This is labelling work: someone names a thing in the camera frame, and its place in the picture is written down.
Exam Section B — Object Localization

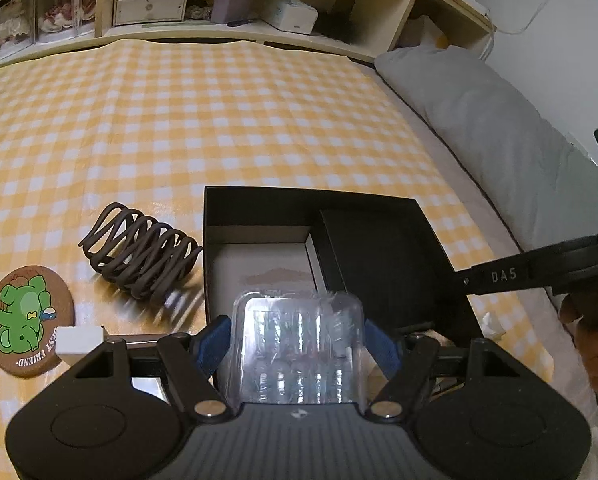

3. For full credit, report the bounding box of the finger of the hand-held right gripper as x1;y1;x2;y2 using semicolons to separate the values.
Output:
451;232;598;297

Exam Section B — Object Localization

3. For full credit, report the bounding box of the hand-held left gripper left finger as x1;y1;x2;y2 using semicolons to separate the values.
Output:
66;316;230;418

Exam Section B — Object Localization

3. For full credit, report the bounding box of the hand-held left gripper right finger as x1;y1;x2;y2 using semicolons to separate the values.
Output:
364;319;527;418

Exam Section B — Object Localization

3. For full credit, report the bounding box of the clear plastic nail case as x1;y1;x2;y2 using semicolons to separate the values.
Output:
218;288;371;406

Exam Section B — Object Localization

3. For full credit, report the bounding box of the small black box white base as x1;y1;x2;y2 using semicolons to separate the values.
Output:
305;207;460;332

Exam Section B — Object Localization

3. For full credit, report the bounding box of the dark brown hair clip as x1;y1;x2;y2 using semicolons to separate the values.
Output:
78;202;204;307

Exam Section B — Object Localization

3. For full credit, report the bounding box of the small white block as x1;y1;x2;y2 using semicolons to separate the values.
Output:
56;326;106;357

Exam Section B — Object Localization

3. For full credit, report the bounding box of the cork coaster green elephant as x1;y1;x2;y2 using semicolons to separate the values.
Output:
0;265;71;377

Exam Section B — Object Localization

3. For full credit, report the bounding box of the small white paper scrap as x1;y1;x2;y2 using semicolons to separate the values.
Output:
481;312;505;339

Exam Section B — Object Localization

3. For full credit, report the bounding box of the beige mattress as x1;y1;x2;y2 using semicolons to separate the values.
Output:
369;60;598;431

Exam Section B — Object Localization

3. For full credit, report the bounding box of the grey pillow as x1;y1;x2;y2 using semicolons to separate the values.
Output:
374;44;598;252

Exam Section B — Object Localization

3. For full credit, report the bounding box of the yellow checkered cloth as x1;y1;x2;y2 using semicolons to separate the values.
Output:
0;37;556;411

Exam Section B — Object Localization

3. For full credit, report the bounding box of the long wooden shelf unit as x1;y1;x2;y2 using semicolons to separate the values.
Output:
0;0;496;69

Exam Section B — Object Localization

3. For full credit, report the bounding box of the white tissue box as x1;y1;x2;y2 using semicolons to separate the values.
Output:
268;0;319;35

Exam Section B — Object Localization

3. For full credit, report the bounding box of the small white drawer box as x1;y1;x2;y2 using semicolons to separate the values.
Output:
112;0;188;27

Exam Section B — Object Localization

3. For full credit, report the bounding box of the white cable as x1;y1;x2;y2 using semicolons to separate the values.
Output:
493;0;568;37

